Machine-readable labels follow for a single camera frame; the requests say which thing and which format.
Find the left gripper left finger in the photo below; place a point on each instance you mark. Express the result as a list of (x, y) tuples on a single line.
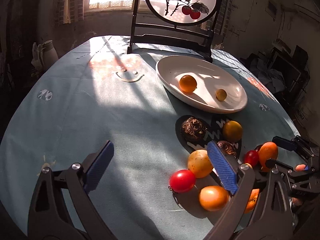
[(48, 216)]

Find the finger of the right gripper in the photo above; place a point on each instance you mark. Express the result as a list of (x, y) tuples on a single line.
[(285, 142), (287, 170)]

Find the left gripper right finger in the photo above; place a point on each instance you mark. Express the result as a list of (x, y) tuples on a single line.
[(271, 218)]

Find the large mandarin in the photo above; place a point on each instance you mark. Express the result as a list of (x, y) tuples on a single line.
[(252, 201)]

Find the large orange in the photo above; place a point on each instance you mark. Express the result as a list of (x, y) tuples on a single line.
[(268, 150)]

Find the small yellow-green fruit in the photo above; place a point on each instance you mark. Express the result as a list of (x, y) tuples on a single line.
[(221, 95)]

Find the orange small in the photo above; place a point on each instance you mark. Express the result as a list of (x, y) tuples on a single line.
[(187, 83)]

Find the right hand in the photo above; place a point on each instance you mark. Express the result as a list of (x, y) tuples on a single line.
[(296, 201)]

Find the red tomato back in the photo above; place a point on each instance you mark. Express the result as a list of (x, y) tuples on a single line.
[(251, 158)]

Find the red tomato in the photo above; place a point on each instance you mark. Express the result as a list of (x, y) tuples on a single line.
[(182, 181), (251, 158)]

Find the orange front left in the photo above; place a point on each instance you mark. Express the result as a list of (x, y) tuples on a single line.
[(213, 198)]

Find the yellow-green round fruit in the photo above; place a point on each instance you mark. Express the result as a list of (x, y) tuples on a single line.
[(232, 131)]

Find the dark wrinkled fruit front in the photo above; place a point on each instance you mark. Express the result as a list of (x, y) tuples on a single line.
[(228, 148)]

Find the dark wrinkled fruit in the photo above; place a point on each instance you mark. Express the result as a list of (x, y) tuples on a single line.
[(228, 148), (193, 129)]

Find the black patterned coaster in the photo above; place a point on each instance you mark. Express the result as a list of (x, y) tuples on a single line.
[(214, 132)]

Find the yellow orange left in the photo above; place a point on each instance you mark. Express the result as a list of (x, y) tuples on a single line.
[(199, 163)]

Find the red tomato far left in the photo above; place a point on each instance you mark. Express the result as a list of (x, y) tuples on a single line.
[(182, 181)]

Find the dark wrinkled fruit back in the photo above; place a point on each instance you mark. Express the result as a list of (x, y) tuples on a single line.
[(193, 129)]

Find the white oval plate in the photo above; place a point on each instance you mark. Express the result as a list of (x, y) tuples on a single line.
[(209, 78)]

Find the light blue tablecloth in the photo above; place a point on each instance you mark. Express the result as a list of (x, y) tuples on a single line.
[(99, 92)]

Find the white jug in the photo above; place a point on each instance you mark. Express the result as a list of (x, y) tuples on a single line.
[(44, 55)]

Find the round painted screen stand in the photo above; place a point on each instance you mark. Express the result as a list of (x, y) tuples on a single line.
[(188, 24)]

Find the left checkered curtain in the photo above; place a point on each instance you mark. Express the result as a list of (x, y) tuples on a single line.
[(68, 11)]

